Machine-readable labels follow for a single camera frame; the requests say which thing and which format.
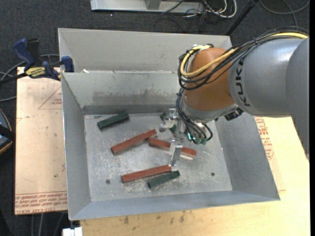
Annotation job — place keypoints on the dark green flat block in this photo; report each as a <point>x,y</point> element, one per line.
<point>113,120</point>
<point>163,179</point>

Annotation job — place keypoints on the black cylinder on white bracket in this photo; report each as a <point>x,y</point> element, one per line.
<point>233,114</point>

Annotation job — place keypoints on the grey metal bin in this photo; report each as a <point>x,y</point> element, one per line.
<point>137,181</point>

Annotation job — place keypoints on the red-brown flat block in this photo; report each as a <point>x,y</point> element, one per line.
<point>134,141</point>
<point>145,174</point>
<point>158,143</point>

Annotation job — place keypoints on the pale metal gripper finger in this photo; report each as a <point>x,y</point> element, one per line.
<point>178,154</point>
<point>171,156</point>

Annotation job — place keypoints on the brown cardboard board, red print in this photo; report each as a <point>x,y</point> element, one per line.
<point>39,141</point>

